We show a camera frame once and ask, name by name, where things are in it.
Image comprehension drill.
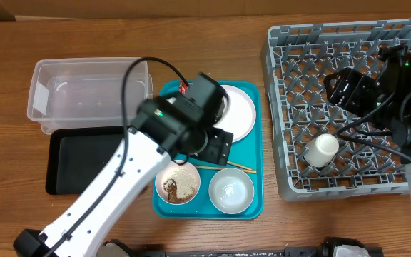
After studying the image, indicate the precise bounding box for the white round plate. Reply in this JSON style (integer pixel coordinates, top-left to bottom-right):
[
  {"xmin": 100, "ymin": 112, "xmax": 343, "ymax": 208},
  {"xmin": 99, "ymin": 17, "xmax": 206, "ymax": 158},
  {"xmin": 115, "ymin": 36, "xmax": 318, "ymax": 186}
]
[{"xmin": 215, "ymin": 85, "xmax": 256, "ymax": 143}]

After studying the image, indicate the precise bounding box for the grey bowl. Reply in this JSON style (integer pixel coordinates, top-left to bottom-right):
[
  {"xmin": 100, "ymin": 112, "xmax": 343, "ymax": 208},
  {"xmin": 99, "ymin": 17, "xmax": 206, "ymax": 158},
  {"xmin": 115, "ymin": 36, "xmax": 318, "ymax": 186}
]
[{"xmin": 208, "ymin": 170, "xmax": 255, "ymax": 215}]

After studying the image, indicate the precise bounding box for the white paper cup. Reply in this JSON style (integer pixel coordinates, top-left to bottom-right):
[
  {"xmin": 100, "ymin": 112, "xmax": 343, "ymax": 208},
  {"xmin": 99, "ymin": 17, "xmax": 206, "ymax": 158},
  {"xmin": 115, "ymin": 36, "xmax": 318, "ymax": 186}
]
[{"xmin": 304, "ymin": 133, "xmax": 339, "ymax": 167}]

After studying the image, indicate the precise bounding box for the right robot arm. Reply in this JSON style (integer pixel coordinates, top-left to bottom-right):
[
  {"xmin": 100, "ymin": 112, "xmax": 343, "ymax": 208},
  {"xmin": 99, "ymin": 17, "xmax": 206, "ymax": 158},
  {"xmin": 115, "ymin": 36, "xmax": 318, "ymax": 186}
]
[{"xmin": 323, "ymin": 45, "xmax": 411, "ymax": 200}]

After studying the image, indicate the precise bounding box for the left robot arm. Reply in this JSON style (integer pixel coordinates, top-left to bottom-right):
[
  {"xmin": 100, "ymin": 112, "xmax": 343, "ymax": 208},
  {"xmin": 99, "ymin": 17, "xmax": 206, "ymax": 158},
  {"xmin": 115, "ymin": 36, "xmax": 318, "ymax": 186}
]
[{"xmin": 13, "ymin": 58, "xmax": 233, "ymax": 256}]

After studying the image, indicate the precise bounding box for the grey dishwasher rack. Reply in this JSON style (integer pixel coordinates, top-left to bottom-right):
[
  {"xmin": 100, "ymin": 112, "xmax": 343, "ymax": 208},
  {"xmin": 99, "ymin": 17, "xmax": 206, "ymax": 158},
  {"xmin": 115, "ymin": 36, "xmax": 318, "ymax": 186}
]
[{"xmin": 261, "ymin": 19, "xmax": 411, "ymax": 201}]

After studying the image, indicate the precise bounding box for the lower wooden chopstick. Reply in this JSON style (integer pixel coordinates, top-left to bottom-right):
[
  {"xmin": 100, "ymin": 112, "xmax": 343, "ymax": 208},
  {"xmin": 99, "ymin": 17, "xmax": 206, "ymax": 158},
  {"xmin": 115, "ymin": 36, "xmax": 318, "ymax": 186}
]
[{"xmin": 194, "ymin": 166, "xmax": 257, "ymax": 174}]

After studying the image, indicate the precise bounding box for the teal plastic tray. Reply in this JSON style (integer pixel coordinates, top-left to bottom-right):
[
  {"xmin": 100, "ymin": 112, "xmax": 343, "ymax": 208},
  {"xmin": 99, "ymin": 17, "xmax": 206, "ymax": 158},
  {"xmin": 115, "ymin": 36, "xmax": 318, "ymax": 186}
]
[{"xmin": 152, "ymin": 81, "xmax": 264, "ymax": 221}]

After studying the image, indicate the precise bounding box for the pink bowl with rice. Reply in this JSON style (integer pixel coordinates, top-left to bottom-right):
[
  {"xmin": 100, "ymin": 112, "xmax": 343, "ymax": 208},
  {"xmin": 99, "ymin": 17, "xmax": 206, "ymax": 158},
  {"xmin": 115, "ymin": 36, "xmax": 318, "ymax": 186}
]
[{"xmin": 154, "ymin": 161, "xmax": 201, "ymax": 205}]

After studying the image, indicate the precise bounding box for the red snack wrapper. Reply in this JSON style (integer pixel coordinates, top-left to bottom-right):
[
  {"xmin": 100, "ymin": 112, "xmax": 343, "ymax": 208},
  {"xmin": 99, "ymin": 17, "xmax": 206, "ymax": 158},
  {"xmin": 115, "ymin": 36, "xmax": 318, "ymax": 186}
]
[{"xmin": 178, "ymin": 81, "xmax": 188, "ymax": 94}]

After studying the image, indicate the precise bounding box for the black tray bin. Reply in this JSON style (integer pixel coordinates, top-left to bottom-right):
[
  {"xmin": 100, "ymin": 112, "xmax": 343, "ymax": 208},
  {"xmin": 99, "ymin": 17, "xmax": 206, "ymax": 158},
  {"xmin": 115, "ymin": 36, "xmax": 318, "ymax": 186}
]
[{"xmin": 45, "ymin": 126, "xmax": 123, "ymax": 195}]

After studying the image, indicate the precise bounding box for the clear plastic bin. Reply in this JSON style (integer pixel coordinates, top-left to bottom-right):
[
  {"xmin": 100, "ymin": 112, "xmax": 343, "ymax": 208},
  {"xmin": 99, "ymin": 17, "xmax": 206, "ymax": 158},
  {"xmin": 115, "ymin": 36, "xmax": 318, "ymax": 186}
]
[{"xmin": 26, "ymin": 57, "xmax": 137, "ymax": 134}]

